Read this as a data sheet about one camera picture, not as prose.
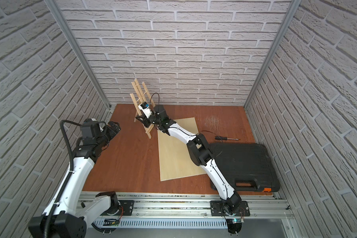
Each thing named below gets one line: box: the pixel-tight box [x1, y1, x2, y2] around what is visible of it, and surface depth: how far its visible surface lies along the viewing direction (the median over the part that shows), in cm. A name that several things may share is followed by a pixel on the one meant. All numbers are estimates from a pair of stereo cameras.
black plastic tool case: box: [208, 142, 281, 193], surface depth 82 cm
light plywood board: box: [157, 117, 207, 182], surface depth 90 cm
